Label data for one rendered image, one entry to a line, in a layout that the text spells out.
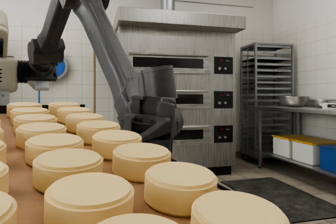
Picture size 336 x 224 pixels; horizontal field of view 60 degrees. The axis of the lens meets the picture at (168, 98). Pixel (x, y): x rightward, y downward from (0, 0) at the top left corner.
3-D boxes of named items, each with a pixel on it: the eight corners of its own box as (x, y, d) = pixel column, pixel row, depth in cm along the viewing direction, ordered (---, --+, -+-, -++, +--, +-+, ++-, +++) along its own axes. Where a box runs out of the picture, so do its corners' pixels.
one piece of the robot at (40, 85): (31, 87, 116) (31, 59, 114) (44, 87, 118) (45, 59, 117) (34, 90, 107) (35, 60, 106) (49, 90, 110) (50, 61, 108)
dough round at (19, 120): (55, 137, 35) (55, 121, 34) (8, 137, 33) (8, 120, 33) (58, 128, 39) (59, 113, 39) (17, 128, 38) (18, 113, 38)
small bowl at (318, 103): (306, 107, 364) (306, 99, 364) (324, 107, 371) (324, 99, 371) (323, 108, 338) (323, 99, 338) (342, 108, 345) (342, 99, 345)
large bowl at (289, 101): (272, 106, 404) (272, 96, 404) (296, 106, 414) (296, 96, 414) (290, 107, 367) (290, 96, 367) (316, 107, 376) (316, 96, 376)
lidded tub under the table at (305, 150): (290, 159, 365) (290, 138, 365) (320, 157, 376) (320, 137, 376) (312, 166, 328) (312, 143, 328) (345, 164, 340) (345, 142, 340)
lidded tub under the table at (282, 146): (271, 153, 404) (271, 134, 404) (300, 152, 415) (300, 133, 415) (288, 159, 367) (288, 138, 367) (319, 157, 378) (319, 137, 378)
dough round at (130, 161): (151, 189, 22) (153, 163, 22) (99, 174, 24) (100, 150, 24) (179, 170, 26) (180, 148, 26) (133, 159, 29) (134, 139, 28)
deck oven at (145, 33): (118, 189, 318) (118, 5, 318) (111, 165, 434) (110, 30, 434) (246, 179, 358) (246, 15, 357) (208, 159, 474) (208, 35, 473)
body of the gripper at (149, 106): (168, 170, 41) (178, 157, 48) (173, 98, 41) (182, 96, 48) (125, 164, 43) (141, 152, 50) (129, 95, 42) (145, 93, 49)
